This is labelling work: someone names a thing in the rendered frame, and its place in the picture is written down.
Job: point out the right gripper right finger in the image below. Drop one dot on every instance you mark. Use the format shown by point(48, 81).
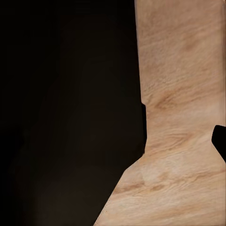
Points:
point(219, 140)

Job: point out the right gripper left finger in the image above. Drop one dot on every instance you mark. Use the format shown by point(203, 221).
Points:
point(11, 140)

